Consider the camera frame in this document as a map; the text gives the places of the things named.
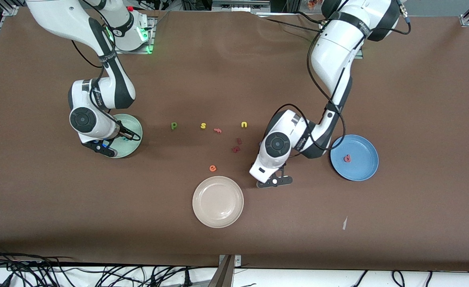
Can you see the grey metal box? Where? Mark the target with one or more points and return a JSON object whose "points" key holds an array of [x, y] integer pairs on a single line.
{"points": [[240, 4]]}

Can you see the grey metal beam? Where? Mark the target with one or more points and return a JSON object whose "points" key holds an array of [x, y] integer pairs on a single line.
{"points": [[222, 275]]}

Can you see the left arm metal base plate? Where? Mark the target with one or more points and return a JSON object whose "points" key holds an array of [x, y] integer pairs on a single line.
{"points": [[360, 56]]}

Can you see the green plate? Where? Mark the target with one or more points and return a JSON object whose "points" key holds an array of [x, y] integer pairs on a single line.
{"points": [[130, 149]]}

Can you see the artificial flowers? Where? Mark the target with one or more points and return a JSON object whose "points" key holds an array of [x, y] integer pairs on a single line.
{"points": [[314, 3]]}

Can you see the red foam letter d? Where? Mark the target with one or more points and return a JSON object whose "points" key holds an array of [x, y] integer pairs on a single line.
{"points": [[348, 160]]}

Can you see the silver metal bracket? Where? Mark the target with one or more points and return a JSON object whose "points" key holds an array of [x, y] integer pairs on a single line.
{"points": [[237, 261]]}

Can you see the wide dark red foam letter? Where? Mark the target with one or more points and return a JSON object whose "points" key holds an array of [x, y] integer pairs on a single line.
{"points": [[236, 150]]}

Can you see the blue plate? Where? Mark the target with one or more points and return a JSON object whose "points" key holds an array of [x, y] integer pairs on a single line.
{"points": [[360, 167]]}

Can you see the brown table cover sheet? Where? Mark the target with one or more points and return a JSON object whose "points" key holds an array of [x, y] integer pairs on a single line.
{"points": [[218, 79]]}

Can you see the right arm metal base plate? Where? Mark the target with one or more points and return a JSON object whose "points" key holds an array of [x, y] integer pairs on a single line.
{"points": [[132, 52]]}

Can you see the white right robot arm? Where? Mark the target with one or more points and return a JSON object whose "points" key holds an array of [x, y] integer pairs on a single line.
{"points": [[59, 16]]}

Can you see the beige plate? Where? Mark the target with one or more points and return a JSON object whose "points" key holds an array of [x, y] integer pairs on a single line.
{"points": [[218, 202]]}

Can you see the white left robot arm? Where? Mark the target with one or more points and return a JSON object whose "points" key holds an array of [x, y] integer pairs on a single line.
{"points": [[330, 52]]}

